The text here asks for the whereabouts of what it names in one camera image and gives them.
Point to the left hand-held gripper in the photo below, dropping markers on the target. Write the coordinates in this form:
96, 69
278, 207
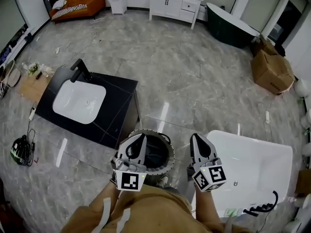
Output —
130, 179

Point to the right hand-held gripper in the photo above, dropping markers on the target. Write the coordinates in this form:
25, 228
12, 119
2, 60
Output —
209, 176

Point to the round grey basket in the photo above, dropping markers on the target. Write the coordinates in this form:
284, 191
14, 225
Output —
160, 154

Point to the white bathtub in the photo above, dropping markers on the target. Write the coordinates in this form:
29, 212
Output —
255, 161

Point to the green cloth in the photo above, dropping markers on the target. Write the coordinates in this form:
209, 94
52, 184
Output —
230, 212

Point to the person's right forearm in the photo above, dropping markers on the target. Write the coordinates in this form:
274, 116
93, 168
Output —
206, 207

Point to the person's left forearm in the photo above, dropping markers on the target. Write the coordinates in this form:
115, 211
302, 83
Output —
97, 210

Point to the dark green bathtub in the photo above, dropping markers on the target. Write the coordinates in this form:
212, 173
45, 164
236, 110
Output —
228, 25

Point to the person's shoe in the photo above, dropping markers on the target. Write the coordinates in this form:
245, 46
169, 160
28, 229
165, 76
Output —
163, 180

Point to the black vanity with white sink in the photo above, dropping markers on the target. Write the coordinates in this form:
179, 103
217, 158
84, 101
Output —
109, 110

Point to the person's tan jacket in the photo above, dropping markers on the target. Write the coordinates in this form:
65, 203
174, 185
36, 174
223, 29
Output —
155, 212

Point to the white floor socket strip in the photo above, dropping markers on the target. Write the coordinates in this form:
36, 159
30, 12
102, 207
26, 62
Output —
267, 117

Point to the black sink faucet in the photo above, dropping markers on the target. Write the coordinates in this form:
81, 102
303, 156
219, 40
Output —
81, 70

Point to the cardboard box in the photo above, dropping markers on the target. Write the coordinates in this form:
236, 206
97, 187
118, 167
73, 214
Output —
272, 71

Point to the white power strip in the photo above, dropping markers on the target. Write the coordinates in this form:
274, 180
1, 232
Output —
32, 113

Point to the black green helmet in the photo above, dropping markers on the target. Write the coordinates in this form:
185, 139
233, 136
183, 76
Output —
20, 150

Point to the wooden low table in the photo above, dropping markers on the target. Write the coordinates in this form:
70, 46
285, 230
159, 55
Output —
32, 87

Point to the black remote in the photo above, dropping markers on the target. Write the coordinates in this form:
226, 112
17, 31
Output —
39, 75

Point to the white flower bouquet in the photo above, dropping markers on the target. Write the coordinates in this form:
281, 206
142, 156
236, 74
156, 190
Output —
32, 68

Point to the beige tote bag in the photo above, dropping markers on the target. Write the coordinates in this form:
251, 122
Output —
9, 76

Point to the white drawer cabinet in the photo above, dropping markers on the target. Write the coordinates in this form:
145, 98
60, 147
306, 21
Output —
173, 5

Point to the striped blanket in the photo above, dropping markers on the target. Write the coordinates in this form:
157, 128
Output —
68, 10

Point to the orange sofa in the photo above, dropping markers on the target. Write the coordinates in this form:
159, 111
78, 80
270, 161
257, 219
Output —
82, 4

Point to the white pillow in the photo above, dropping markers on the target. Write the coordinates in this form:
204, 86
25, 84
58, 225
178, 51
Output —
59, 3

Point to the black panel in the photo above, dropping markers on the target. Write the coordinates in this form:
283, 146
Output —
49, 1

